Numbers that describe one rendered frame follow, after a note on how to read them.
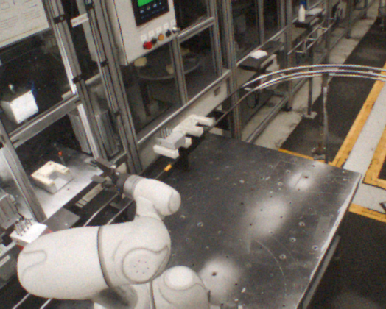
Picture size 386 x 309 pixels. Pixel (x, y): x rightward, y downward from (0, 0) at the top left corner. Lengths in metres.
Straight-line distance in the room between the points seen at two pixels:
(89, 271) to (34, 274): 0.12
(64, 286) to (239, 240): 1.09
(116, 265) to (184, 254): 1.01
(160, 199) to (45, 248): 0.57
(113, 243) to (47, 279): 0.15
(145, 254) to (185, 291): 0.59
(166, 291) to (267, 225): 0.69
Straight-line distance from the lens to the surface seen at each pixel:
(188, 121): 2.21
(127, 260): 0.71
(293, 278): 1.61
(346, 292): 2.42
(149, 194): 1.29
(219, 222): 1.82
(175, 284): 1.29
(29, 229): 1.58
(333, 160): 3.30
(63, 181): 1.93
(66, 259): 0.77
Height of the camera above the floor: 2.00
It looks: 36 degrees down
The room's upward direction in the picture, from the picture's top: 9 degrees counter-clockwise
